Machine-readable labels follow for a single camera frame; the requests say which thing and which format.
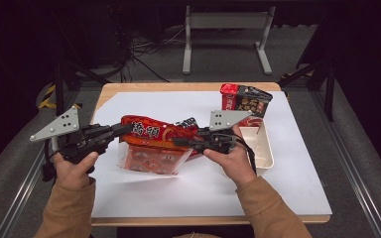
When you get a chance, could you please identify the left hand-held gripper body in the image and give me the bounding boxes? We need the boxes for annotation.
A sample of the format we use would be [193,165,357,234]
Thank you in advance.
[29,105,114,166]

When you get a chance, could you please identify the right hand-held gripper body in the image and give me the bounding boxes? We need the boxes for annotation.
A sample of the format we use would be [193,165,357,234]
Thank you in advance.
[193,109,254,156]

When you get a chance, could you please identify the orange multi-pack seasoning packet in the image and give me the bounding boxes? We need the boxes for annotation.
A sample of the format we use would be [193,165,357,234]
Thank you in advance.
[117,114,199,177]

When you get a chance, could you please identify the large red black packet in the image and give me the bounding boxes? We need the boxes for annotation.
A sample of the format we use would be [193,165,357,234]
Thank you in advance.
[219,82,274,129]

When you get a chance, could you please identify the white divided plastic container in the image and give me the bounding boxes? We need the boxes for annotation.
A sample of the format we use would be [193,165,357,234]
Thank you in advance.
[222,123,275,178]

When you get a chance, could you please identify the person's right hand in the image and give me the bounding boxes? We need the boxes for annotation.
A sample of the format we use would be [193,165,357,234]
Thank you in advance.
[202,124,258,188]

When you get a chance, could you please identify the person's left hand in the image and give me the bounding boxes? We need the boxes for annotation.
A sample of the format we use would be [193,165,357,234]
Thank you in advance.
[52,151,100,190]

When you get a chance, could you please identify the small red black packet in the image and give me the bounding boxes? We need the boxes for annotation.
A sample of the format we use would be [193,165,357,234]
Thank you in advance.
[174,116,203,159]

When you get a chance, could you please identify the yellow black hazard tape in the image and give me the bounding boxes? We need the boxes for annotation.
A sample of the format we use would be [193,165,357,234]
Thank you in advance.
[37,83,82,110]

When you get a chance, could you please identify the black metal stand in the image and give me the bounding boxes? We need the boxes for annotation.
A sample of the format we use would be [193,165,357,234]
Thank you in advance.
[50,58,111,123]
[277,58,337,123]

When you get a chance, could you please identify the white paper sheet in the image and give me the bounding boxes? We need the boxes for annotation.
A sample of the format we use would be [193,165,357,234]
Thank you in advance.
[90,90,333,219]

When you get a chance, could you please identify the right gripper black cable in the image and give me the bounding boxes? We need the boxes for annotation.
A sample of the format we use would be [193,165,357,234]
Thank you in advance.
[233,136,259,177]

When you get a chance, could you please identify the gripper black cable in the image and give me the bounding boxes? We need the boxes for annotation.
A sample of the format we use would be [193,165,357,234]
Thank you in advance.
[233,136,259,177]
[41,138,60,183]

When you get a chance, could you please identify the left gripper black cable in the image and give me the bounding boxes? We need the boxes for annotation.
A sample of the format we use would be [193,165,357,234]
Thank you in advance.
[41,138,60,183]

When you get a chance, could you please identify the tangle of black floor cables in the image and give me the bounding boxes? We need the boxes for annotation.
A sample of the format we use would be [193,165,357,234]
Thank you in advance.
[110,19,188,84]

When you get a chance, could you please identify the aluminium floor rail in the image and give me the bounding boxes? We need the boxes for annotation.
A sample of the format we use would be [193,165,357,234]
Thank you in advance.
[310,88,381,238]
[0,88,81,238]

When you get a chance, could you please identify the grey metal table frame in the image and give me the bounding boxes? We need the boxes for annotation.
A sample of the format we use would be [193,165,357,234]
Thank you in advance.
[182,4,277,76]

